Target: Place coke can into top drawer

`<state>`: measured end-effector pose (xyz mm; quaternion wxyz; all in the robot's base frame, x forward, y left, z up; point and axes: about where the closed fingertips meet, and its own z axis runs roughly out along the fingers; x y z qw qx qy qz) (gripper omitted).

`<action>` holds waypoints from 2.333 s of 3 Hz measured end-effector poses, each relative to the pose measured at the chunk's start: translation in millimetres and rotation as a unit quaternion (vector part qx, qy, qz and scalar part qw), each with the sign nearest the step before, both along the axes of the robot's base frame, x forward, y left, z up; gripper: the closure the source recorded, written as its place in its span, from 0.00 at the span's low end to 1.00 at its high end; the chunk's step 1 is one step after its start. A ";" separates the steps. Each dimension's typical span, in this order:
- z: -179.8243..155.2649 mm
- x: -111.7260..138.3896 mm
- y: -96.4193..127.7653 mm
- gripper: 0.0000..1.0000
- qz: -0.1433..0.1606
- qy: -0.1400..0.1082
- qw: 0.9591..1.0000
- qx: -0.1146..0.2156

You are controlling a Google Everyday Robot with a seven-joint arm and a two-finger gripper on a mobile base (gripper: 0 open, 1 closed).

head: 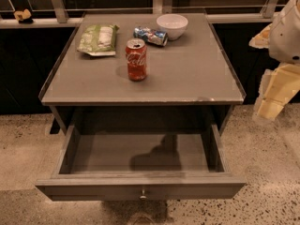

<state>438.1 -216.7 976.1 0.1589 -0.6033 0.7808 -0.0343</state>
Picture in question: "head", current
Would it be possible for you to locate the open grey top drawer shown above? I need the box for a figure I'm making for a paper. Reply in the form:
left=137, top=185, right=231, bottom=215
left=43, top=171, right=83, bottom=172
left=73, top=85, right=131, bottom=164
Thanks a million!
left=36, top=125, right=245, bottom=201

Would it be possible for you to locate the small yellow object on ledge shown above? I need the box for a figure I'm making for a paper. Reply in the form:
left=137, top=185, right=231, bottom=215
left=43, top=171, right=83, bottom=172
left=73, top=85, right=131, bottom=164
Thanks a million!
left=14, top=8, right=33, bottom=23

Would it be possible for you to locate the metal drawer knob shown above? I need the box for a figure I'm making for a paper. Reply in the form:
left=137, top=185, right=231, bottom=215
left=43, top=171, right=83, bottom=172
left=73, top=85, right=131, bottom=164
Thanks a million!
left=140, top=189, right=147, bottom=201

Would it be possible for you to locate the crushed blue soda can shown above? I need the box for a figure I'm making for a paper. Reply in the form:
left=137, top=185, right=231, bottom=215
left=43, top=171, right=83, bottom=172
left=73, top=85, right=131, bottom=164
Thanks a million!
left=133, top=26, right=168, bottom=47

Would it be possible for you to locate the white bowl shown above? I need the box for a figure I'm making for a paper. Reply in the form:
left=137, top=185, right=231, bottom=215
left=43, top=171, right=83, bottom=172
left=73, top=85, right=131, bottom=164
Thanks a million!
left=157, top=13, right=188, bottom=40

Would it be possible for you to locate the green chip bag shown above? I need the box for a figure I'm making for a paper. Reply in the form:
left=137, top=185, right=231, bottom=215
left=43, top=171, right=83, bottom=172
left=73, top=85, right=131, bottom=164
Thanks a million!
left=77, top=24, right=119, bottom=56

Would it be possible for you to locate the red coke can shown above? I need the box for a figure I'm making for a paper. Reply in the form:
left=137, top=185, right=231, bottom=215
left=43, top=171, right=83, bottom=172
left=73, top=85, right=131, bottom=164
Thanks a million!
left=126, top=38, right=147, bottom=82

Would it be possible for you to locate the metal window railing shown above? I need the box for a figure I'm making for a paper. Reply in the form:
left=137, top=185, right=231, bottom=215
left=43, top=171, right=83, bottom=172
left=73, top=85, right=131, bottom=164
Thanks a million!
left=0, top=0, right=289, bottom=27

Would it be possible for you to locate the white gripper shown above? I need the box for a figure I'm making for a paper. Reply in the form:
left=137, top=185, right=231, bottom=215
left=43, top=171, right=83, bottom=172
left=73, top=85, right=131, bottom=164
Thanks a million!
left=248, top=24, right=300, bottom=122

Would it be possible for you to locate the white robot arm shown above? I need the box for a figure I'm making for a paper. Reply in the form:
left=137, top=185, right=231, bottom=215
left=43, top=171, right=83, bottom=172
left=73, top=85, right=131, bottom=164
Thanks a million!
left=248, top=0, right=300, bottom=124

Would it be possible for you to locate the grey cabinet with top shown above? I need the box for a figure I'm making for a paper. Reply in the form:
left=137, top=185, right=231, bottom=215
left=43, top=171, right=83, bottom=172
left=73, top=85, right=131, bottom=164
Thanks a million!
left=39, top=13, right=245, bottom=130

